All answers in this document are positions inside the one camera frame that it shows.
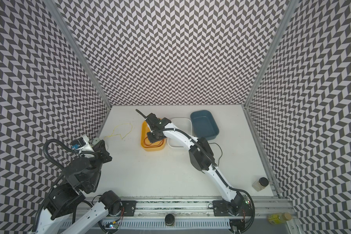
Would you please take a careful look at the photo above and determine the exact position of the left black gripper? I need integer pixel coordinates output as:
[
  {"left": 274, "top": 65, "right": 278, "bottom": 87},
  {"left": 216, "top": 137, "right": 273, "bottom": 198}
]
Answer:
[{"left": 83, "top": 138, "right": 113, "bottom": 191}]

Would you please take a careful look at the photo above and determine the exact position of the black cable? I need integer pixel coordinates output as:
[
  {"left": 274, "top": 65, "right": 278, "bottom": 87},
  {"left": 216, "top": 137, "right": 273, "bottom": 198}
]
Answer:
[{"left": 207, "top": 142, "right": 223, "bottom": 167}]

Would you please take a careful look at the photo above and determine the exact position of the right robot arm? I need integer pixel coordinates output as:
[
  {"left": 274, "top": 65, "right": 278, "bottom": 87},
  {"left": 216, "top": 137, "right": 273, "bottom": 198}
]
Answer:
[{"left": 136, "top": 109, "right": 255, "bottom": 218}]

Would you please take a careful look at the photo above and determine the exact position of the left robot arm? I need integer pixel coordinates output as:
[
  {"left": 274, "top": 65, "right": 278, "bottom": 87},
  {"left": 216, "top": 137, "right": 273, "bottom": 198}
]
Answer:
[{"left": 31, "top": 136, "right": 124, "bottom": 234}]

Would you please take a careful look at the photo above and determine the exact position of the yellow plastic tray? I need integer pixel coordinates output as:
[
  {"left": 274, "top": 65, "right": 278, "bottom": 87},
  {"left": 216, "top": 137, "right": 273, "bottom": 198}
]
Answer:
[{"left": 140, "top": 118, "right": 167, "bottom": 152}]

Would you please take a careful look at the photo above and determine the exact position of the clear jar white lid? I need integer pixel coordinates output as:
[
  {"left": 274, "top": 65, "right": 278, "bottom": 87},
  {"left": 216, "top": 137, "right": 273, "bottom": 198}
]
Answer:
[{"left": 91, "top": 137, "right": 101, "bottom": 146}]

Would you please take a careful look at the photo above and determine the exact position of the white plastic tray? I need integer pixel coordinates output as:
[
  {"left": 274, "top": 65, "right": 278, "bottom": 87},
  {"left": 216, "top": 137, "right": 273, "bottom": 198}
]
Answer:
[{"left": 167, "top": 117, "right": 193, "bottom": 149}]

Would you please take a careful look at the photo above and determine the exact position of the dark teal plastic tray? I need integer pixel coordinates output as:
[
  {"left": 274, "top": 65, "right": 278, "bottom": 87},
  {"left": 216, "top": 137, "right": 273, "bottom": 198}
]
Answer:
[{"left": 190, "top": 110, "right": 219, "bottom": 140}]

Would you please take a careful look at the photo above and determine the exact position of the black round knob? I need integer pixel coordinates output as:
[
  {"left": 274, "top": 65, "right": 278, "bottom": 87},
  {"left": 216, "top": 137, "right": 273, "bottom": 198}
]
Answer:
[{"left": 164, "top": 214, "right": 175, "bottom": 226}]

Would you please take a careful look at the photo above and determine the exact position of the small jar dark lid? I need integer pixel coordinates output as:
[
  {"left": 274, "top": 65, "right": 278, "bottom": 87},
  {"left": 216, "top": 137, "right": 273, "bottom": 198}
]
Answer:
[{"left": 252, "top": 177, "right": 269, "bottom": 192}]

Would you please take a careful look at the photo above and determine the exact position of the yellow bottle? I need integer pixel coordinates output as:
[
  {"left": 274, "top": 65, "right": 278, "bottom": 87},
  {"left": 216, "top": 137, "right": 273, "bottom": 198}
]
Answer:
[{"left": 268, "top": 212, "right": 293, "bottom": 225}]

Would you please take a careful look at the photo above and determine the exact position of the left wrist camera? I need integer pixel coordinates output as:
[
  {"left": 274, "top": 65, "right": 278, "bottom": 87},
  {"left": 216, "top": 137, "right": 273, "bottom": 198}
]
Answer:
[{"left": 70, "top": 135, "right": 93, "bottom": 152}]

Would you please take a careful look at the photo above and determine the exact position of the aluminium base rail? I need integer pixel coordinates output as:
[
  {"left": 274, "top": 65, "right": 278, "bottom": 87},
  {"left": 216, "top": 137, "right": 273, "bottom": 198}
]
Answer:
[{"left": 102, "top": 197, "right": 296, "bottom": 232}]

